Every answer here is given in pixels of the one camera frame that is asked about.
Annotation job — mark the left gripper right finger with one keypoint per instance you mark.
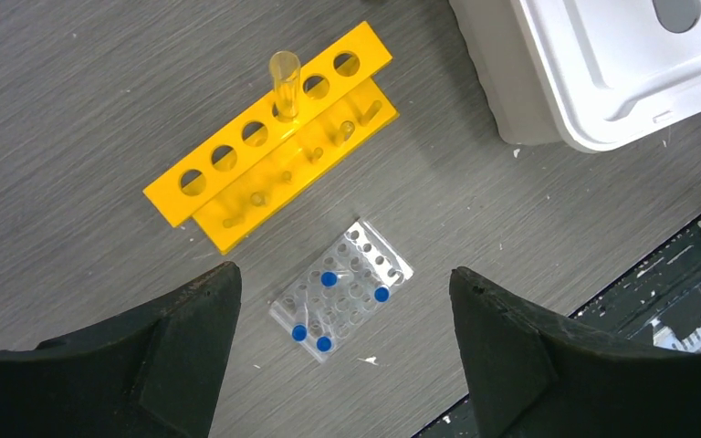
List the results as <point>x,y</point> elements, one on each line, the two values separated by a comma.
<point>531,372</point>

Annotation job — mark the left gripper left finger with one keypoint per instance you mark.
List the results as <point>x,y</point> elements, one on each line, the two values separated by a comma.
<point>155,370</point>

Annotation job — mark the blue capped tube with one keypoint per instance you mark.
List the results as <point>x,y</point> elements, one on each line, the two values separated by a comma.
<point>300,330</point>
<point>325,343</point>
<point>381,294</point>
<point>335,278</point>

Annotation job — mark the white rectangular tray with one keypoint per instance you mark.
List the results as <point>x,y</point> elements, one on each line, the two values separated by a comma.
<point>610,72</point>

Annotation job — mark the clear glass test tube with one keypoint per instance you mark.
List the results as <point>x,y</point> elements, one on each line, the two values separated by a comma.
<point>284,68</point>
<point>344,132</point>

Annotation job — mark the beige plastic bin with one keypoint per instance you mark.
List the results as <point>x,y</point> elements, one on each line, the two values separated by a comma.
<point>506,72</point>

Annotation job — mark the yellow test tube rack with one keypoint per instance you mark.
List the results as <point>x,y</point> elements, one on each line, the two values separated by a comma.
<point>257,163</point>

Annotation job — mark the clear acrylic tube rack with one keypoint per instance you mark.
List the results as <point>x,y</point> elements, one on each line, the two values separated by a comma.
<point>374,263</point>

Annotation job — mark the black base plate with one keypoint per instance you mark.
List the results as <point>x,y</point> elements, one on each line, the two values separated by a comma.
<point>657,302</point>

